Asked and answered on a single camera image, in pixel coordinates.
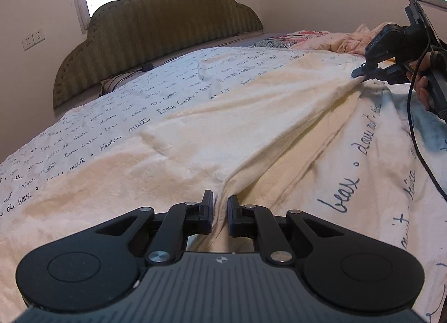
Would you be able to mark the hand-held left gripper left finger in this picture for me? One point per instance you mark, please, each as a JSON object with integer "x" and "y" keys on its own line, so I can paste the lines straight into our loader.
{"x": 208, "y": 211}

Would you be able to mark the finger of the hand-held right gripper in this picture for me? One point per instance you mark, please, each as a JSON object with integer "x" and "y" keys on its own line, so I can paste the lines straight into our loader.
{"x": 359, "y": 72}

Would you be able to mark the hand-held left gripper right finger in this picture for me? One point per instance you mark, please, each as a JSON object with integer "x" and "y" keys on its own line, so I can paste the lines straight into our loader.
{"x": 233, "y": 216}

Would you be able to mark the cream towel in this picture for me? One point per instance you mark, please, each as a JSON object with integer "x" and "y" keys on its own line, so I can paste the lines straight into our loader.
{"x": 223, "y": 141}

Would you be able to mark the person's right forearm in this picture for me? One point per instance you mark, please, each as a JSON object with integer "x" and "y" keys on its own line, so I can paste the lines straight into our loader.
{"x": 440, "y": 59}

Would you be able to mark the person's right hand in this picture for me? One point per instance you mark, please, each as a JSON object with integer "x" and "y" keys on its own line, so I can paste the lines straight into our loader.
{"x": 423, "y": 94}

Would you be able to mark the pink crumpled blanket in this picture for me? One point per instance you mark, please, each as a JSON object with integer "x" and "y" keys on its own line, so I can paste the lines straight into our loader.
{"x": 356, "y": 41}

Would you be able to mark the white script-printed bedspread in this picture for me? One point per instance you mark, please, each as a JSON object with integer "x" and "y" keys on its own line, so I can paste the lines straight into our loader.
{"x": 115, "y": 113}

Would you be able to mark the striped pillow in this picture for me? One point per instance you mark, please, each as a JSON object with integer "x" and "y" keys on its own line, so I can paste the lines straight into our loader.
{"x": 117, "y": 83}

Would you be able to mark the olive padded headboard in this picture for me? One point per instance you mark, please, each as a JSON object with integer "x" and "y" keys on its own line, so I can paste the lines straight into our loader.
{"x": 164, "y": 15}

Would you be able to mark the white wall socket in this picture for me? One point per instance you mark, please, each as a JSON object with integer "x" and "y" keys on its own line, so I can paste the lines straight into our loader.
{"x": 33, "y": 39}

